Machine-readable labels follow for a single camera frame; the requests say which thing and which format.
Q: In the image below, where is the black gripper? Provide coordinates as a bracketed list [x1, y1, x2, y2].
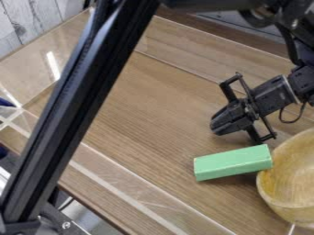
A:
[209, 72, 277, 145]

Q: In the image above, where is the green rectangular block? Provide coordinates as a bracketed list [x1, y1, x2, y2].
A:
[193, 144, 273, 182]

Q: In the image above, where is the light wooden bowl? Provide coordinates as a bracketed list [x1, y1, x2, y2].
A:
[256, 128, 314, 229]

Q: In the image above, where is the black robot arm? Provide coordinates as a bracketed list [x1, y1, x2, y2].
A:
[0, 0, 314, 233]

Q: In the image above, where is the black table leg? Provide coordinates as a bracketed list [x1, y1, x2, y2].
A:
[48, 187, 60, 206]

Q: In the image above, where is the blue object at left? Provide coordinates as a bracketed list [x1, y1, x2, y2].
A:
[0, 97, 14, 107]

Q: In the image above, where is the clear acrylic tray wall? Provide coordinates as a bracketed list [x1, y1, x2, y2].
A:
[0, 8, 314, 235]

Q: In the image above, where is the metal base plate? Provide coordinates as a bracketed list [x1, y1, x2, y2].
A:
[38, 204, 90, 235]

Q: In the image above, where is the black cable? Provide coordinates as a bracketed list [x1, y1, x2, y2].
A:
[37, 210, 66, 235]

